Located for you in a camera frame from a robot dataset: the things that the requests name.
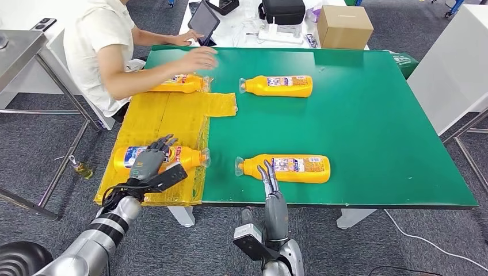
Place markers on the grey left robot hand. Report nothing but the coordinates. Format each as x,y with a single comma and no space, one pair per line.
146,163

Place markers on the person's right hand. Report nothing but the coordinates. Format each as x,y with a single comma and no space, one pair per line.
200,60

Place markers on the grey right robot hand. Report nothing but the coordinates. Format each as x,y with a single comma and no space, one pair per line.
276,217

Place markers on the person's left hand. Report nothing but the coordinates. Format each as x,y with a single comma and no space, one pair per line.
187,38

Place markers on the orange detergent bottle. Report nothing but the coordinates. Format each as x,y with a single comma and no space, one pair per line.
183,158
187,84
305,171
278,90

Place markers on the person's left forearm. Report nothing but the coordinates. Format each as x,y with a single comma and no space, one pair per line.
152,38

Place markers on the person's right forearm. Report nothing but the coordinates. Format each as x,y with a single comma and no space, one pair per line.
145,80

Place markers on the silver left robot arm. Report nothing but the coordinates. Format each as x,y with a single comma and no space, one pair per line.
95,236

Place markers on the small yellow liquid bottle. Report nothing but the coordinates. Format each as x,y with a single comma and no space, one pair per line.
84,170

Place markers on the black tablet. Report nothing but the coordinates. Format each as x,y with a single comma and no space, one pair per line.
204,21

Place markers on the white desk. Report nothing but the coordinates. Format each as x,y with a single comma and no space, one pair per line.
236,32

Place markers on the yellow taped cardboard sheet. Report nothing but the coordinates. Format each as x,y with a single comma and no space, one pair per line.
164,118

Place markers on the black device box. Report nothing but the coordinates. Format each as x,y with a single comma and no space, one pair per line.
228,5

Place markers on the white table foot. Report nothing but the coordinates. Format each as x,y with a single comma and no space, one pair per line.
354,219
183,217

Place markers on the white power strip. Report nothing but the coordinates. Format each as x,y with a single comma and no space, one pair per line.
279,38

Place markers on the person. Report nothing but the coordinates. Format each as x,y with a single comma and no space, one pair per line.
95,49

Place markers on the black carrying case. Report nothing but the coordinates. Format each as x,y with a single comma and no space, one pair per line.
283,11

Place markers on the purple snack packet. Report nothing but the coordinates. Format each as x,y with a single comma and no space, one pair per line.
311,40

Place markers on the purple plastic bag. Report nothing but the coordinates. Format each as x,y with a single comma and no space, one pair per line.
313,13

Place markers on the green table mat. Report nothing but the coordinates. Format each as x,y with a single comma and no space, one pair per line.
381,133

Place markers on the brown cardboard box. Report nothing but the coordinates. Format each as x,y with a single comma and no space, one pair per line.
345,28

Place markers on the black stool seat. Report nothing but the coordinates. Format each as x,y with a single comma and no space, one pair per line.
19,261

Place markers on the stainless steel table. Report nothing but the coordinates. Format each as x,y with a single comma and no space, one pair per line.
19,49

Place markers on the green bag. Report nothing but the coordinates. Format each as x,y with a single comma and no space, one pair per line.
407,63

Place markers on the white side table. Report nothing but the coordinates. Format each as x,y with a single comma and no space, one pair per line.
453,68

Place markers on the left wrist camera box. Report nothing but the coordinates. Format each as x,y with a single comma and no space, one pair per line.
167,177

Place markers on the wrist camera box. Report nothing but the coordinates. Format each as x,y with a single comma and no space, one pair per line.
167,177
251,240

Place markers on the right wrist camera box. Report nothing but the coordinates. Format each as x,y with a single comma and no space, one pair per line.
251,240

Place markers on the grey metal table frame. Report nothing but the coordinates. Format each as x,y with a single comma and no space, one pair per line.
478,131

